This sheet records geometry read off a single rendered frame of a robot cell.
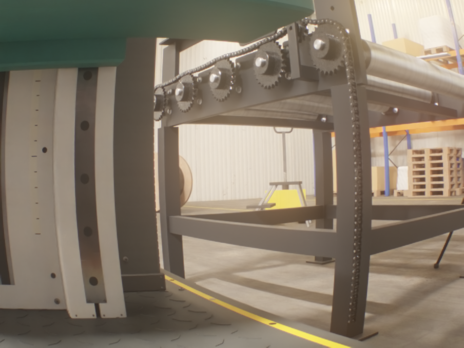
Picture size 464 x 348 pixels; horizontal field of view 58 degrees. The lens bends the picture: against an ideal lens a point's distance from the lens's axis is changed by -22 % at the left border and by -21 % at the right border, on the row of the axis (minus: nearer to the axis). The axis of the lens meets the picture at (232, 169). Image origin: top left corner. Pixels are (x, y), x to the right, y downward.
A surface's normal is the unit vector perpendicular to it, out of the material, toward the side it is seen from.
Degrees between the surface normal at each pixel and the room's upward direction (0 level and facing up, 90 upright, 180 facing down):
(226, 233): 90
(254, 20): 180
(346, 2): 90
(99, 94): 90
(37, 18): 180
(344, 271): 90
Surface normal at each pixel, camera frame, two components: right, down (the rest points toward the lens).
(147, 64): 0.45, -0.03
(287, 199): -0.10, -0.02
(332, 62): -0.85, 0.01
